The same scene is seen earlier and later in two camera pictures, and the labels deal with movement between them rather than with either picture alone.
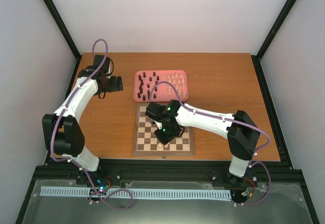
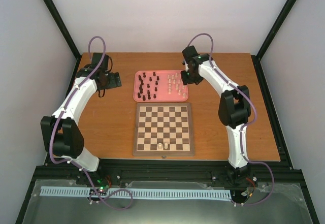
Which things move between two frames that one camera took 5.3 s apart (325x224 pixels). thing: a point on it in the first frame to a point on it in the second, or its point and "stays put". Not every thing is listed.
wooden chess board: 147,143 stays put
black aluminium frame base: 169,191 stays put
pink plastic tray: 143,81 stays put
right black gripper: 164,139 to 185,81
